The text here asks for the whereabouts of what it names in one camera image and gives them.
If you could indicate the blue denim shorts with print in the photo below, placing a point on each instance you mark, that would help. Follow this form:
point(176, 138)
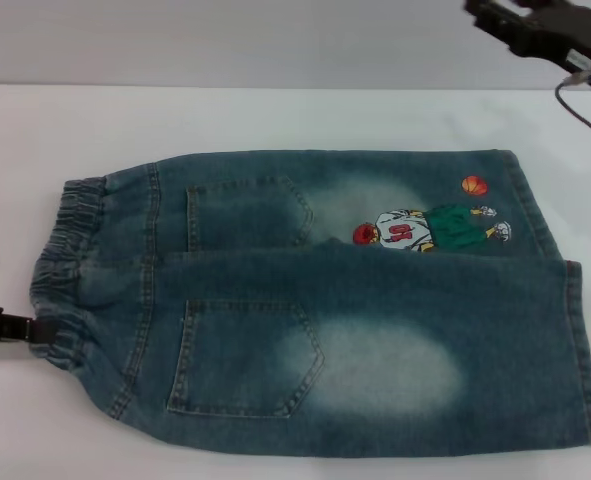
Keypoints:
point(365, 310)

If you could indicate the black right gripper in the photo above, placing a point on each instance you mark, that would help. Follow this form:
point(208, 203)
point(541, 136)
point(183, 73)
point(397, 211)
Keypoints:
point(565, 40)

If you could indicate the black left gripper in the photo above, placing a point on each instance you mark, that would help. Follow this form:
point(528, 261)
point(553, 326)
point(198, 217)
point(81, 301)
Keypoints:
point(2, 325)

